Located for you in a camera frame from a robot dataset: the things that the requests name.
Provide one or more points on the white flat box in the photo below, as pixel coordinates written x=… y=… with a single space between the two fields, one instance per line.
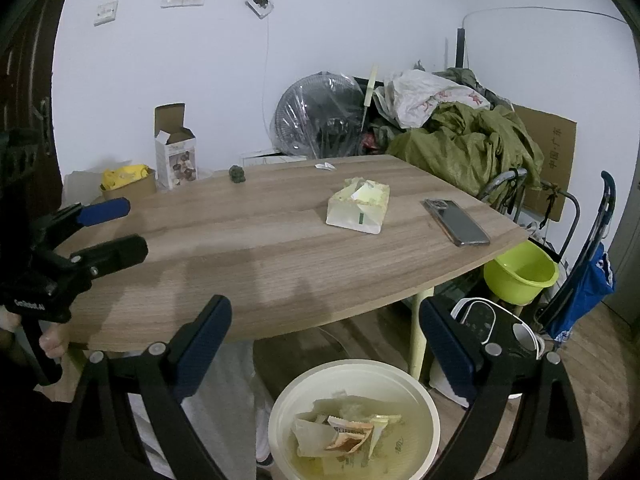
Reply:
x=272 y=157

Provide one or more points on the fan wrapped in plastic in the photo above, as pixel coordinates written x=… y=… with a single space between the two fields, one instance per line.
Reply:
x=310 y=115

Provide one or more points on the cream plastic stick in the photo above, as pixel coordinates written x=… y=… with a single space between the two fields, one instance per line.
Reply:
x=371 y=85

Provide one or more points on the yellow tissue pack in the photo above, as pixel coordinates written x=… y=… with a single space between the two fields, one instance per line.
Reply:
x=350 y=212

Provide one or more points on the small green figure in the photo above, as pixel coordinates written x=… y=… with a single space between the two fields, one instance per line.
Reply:
x=236 y=174

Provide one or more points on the white paper sheet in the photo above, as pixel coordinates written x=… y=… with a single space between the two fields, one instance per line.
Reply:
x=80 y=187

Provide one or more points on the grey smartphone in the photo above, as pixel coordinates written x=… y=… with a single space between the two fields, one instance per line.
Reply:
x=457 y=222

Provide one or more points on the yellow bag with print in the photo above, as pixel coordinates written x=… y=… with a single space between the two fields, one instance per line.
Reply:
x=122 y=176

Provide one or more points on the person's grey trousers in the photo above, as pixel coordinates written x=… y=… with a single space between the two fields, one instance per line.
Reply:
x=225 y=410

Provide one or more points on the lime green basin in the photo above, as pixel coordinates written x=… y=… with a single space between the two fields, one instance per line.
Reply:
x=520 y=272

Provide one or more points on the open white carton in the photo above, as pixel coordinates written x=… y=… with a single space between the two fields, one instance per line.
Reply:
x=175 y=160

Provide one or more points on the broken wall socket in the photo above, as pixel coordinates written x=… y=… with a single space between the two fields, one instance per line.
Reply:
x=260 y=1

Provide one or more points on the metal chair frame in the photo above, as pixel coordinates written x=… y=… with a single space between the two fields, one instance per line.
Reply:
x=510 y=185

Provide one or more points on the grey door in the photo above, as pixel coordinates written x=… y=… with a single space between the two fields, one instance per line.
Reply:
x=627 y=260

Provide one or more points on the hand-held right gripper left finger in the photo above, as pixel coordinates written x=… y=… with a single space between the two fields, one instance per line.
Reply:
x=200 y=340

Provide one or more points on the blue folding trolley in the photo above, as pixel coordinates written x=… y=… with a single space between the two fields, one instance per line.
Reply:
x=585 y=290

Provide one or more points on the white plastic bag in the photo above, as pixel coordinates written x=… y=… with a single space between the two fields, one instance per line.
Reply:
x=420 y=97

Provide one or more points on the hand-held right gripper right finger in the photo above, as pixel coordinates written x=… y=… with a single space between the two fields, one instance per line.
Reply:
x=445 y=345

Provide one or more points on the white paper card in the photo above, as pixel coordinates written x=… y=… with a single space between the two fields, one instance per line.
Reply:
x=310 y=435

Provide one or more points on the person's left hand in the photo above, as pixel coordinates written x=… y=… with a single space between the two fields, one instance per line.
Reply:
x=54 y=345

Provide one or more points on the white round appliance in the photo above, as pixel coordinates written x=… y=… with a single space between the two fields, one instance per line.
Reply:
x=480 y=320

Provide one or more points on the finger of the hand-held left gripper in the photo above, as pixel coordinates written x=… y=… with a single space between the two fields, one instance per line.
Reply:
x=120 y=252
x=105 y=210

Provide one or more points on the person's left forearm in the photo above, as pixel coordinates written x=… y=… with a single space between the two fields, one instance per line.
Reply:
x=25 y=435

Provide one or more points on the olive green cloth pile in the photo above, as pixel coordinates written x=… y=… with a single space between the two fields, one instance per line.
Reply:
x=460 y=150

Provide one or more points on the brown paper box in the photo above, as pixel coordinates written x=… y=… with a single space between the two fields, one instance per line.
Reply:
x=132 y=192

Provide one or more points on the cardboard sheet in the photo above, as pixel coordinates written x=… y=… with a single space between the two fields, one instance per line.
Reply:
x=555 y=145

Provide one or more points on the dark wooden door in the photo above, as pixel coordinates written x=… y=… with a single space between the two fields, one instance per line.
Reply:
x=25 y=60

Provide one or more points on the small white wrapper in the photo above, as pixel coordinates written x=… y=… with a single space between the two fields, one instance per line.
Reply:
x=325 y=166

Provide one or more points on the black pole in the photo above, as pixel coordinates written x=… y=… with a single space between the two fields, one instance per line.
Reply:
x=461 y=47

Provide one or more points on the person's white shoe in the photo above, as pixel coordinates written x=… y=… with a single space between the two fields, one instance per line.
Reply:
x=265 y=460

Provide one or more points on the cream plastic bucket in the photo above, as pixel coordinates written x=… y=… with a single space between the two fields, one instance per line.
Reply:
x=400 y=395

